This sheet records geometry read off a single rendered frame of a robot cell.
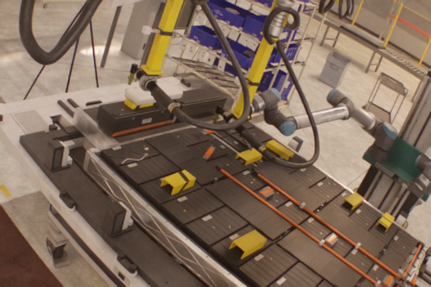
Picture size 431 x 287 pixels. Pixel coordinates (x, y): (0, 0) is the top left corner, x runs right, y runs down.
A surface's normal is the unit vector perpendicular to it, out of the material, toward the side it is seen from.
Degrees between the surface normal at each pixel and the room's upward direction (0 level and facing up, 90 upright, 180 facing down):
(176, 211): 0
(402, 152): 90
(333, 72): 90
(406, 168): 90
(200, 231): 0
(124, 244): 0
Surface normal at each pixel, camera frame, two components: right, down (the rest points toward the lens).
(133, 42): -0.60, 0.19
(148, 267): 0.33, -0.83
